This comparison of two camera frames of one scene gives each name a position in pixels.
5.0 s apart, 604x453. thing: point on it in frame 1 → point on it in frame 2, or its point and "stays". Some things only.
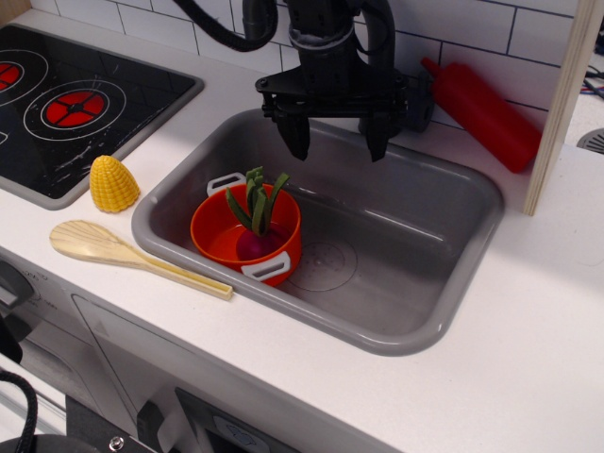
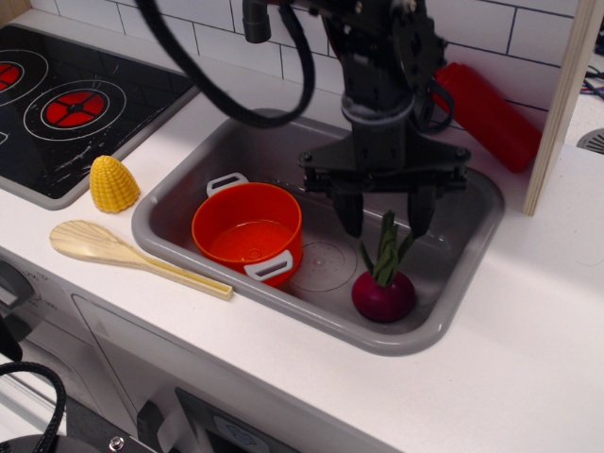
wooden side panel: x=567 y=93 stays
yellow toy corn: x=112 y=187 stays
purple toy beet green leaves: x=259 y=203 → x=389 y=253
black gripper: x=330 y=83 → x=386 y=156
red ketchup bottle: x=485 y=114 stays
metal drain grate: x=593 y=140 stays
